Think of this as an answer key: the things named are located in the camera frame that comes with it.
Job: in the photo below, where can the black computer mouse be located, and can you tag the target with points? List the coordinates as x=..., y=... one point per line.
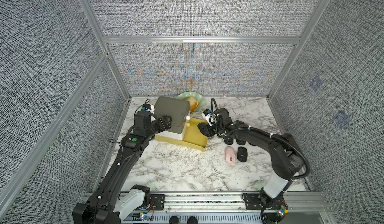
x=228, y=140
x=240, y=142
x=242, y=154

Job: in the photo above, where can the yellow bottom drawer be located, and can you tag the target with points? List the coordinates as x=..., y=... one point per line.
x=193, y=138

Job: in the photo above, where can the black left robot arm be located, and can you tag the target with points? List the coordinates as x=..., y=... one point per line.
x=104, y=206

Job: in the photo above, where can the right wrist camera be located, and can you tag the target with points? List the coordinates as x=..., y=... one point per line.
x=209, y=117

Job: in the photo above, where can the green glass plate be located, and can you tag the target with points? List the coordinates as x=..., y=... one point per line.
x=198, y=96

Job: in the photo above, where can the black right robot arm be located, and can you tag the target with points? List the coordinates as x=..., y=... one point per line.
x=288, y=161

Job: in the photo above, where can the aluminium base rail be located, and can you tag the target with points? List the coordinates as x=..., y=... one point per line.
x=233, y=208

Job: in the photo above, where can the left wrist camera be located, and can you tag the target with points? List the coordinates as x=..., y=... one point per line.
x=148, y=107

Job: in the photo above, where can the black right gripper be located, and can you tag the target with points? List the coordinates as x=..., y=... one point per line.
x=206, y=132

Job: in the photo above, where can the pink computer mouse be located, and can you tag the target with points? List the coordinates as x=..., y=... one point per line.
x=230, y=155

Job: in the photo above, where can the bread roll on plate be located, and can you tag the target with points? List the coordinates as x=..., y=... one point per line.
x=193, y=103

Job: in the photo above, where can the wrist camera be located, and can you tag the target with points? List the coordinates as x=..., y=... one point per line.
x=148, y=107
x=209, y=117

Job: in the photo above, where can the three-drawer storage cabinet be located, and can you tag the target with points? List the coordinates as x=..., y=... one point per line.
x=178, y=110

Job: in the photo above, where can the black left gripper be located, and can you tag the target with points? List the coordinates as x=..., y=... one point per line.
x=167, y=124

